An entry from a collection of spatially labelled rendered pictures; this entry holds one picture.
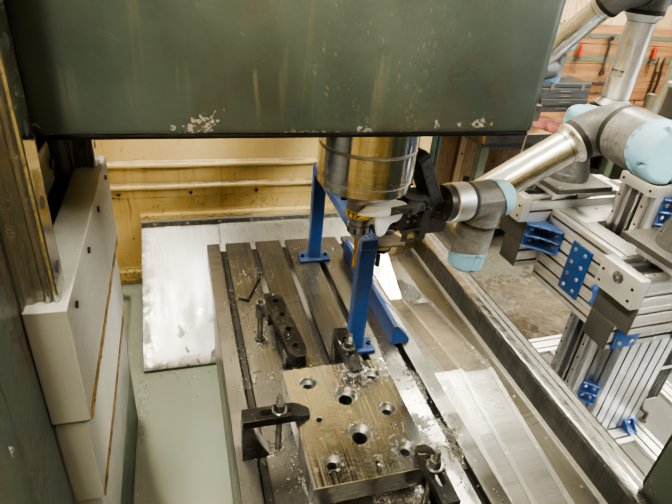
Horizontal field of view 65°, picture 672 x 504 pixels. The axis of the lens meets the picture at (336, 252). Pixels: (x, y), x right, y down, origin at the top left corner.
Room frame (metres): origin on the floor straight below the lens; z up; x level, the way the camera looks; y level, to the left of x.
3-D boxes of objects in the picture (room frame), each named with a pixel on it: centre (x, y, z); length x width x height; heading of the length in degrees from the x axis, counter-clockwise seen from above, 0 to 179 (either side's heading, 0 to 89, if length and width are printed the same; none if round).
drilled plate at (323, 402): (0.73, -0.06, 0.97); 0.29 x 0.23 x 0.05; 18
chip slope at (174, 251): (1.43, 0.17, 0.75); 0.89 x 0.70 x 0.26; 108
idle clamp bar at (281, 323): (1.03, 0.11, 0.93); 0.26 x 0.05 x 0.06; 23
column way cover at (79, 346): (0.67, 0.39, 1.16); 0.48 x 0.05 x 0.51; 18
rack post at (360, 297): (1.03, -0.07, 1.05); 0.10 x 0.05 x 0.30; 108
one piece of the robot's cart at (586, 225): (1.52, -0.91, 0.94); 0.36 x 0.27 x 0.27; 21
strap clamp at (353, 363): (0.91, -0.05, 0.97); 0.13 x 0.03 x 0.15; 18
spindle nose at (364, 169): (0.81, -0.03, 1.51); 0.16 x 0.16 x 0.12
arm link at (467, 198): (0.92, -0.21, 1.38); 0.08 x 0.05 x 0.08; 30
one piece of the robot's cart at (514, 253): (1.72, -0.78, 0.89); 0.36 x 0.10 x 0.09; 111
